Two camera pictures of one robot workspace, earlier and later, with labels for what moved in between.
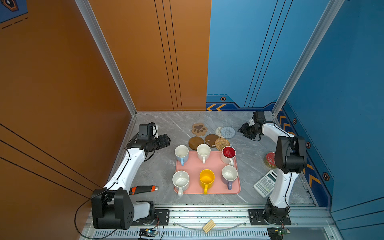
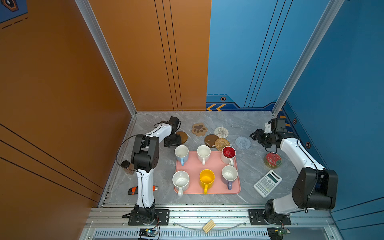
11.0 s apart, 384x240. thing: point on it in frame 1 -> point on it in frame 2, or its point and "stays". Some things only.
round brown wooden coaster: x=194 y=142 -> x=183 y=136
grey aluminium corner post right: x=332 y=7 stays
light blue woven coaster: x=227 y=132 -> x=242 y=143
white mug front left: x=181 y=181 stays
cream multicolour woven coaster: x=218 y=131 stays
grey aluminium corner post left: x=85 y=9 stays
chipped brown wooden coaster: x=210 y=140 stays
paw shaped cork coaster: x=199 y=129 stays
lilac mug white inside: x=229 y=174 stays
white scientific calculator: x=265 y=185 stays
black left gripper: x=163 y=141 -> x=167 y=144
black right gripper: x=243 y=128 -> x=257 y=135
